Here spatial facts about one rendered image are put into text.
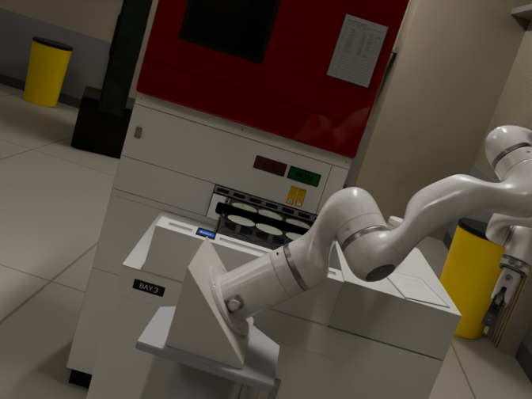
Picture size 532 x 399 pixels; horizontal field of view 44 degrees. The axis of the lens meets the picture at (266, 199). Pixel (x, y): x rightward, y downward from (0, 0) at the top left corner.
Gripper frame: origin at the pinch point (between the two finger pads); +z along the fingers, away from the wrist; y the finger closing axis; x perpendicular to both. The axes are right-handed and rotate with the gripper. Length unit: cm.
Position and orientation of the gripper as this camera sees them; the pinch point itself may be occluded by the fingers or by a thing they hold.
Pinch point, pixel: (488, 319)
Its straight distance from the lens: 202.0
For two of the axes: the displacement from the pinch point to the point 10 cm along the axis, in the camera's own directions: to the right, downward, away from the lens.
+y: 2.8, 2.2, 9.3
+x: -8.5, -4.0, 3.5
